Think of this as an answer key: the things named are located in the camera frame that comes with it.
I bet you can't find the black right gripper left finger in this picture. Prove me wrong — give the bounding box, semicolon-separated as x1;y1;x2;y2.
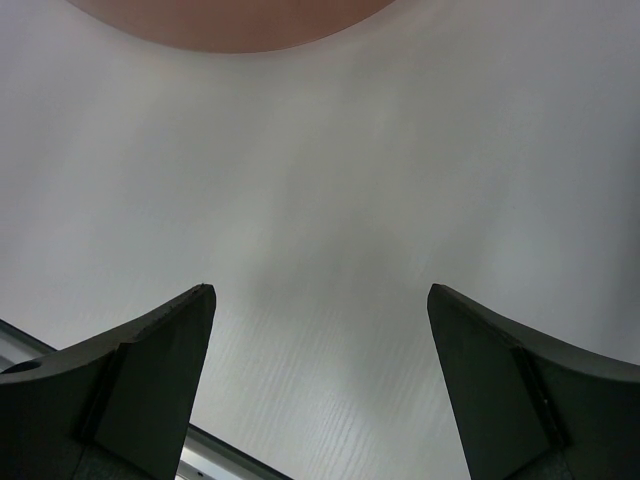
1;284;216;479

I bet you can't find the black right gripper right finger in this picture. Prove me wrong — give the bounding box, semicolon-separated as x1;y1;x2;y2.
427;284;639;479

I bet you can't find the pink plastic basin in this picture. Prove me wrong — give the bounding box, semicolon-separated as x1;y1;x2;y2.
72;0;391;54

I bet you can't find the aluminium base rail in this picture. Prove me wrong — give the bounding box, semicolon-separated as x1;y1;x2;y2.
1;320;288;479

